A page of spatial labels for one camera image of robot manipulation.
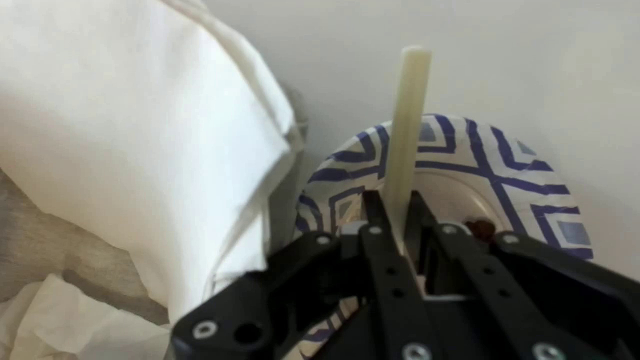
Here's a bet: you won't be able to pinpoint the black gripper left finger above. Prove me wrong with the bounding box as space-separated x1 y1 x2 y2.
168 189 437 360

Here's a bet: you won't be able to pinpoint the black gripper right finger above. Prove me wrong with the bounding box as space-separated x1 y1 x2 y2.
407 191 640 360

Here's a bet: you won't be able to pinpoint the cream plastic utensil handle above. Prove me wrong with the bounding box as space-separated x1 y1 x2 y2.
381 44 434 268

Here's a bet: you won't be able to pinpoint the dark brown bowl contents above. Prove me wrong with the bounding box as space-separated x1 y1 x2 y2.
464 219 499 245

